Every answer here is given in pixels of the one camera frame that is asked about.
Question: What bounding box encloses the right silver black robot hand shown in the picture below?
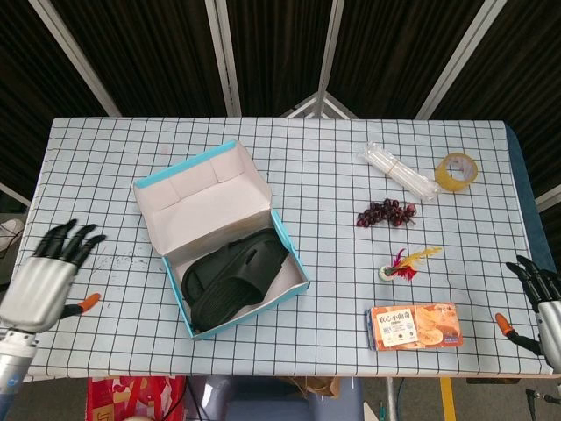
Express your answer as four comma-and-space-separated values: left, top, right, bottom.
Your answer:
494, 255, 561, 367

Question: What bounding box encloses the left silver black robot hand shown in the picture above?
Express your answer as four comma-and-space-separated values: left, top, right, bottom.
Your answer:
0, 218, 108, 332

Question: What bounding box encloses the light blue cardboard shoe box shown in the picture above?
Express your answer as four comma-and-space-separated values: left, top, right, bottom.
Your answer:
132, 139, 311, 341

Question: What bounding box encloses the orange snack package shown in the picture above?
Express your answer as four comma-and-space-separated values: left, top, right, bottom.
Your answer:
366, 302, 465, 352

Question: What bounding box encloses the red printed shopping bag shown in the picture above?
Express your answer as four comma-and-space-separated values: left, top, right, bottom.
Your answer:
86, 375, 188, 421

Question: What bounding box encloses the light blue checkered tablecloth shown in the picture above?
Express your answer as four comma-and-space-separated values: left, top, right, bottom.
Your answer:
0, 116, 556, 387

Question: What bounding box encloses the colourful feather shuttlecock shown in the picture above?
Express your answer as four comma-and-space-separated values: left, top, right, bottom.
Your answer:
379, 246, 443, 282

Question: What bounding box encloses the grey metal table leg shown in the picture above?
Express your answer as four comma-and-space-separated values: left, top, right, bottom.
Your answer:
385, 376, 396, 421

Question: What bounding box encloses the yellow packing tape roll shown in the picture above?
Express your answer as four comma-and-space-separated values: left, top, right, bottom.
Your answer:
434, 152, 479, 193

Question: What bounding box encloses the purple artificial grape bunch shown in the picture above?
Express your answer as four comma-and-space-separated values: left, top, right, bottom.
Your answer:
356, 198, 418, 229

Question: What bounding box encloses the bundle of clear plastic tubes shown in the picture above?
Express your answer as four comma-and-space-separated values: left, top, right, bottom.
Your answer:
361, 140, 441, 203

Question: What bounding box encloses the dark folding partition screen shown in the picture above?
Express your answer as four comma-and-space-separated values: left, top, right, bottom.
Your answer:
0, 0, 561, 211

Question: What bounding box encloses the white metal partition foot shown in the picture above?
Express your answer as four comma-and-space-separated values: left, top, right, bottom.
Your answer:
280, 91, 360, 118

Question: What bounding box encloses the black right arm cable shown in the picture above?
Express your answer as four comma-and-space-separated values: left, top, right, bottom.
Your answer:
525, 388, 561, 403

